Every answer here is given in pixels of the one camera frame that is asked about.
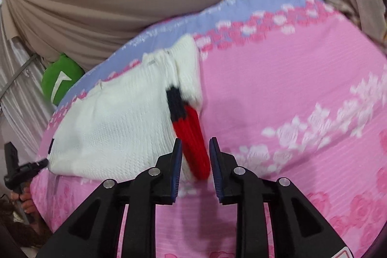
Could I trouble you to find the white red navy knit sweater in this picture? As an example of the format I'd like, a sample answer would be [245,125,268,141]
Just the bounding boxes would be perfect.
[48,35,211,181]

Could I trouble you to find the person's left hand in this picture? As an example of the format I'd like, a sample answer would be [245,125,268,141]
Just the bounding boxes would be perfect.
[10,186,38,214]

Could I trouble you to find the silver satin curtain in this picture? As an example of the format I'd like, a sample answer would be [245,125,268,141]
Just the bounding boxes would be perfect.
[1,18,54,162]

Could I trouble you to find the green plush pillow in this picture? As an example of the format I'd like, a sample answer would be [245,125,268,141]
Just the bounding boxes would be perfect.
[41,54,85,106]

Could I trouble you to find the pink floral bed sheet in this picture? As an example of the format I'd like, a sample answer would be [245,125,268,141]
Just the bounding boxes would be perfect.
[31,0,386,257]

